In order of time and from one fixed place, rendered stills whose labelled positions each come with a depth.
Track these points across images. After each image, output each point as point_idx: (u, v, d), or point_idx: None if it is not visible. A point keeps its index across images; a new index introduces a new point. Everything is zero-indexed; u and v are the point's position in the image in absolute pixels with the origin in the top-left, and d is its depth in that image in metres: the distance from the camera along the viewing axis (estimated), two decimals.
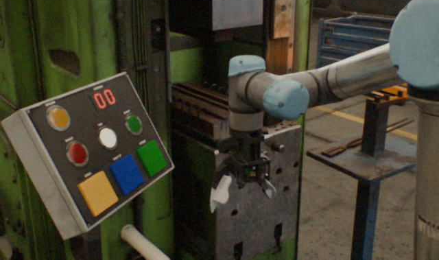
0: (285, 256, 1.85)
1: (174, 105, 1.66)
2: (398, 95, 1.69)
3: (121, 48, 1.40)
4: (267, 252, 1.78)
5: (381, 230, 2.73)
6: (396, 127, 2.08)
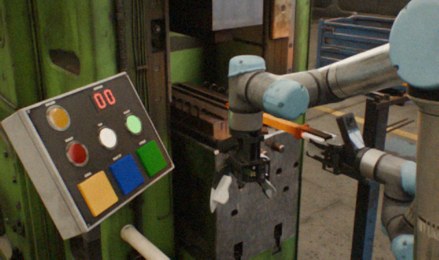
0: (285, 256, 1.85)
1: (174, 105, 1.66)
2: (398, 95, 1.69)
3: (121, 48, 1.40)
4: (267, 252, 1.78)
5: (381, 230, 2.73)
6: (396, 127, 2.08)
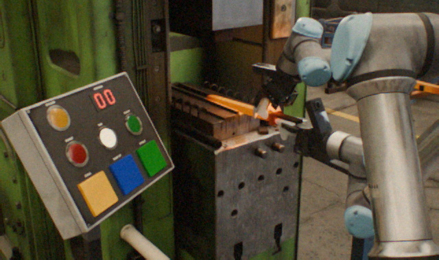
0: (285, 256, 1.85)
1: (174, 105, 1.66)
2: None
3: (121, 48, 1.40)
4: (267, 252, 1.78)
5: None
6: None
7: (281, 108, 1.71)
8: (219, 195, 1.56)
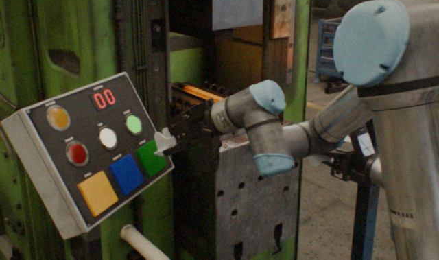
0: (285, 256, 1.85)
1: (174, 105, 1.66)
2: None
3: (121, 48, 1.40)
4: (267, 252, 1.78)
5: (381, 230, 2.73)
6: None
7: None
8: (219, 195, 1.56)
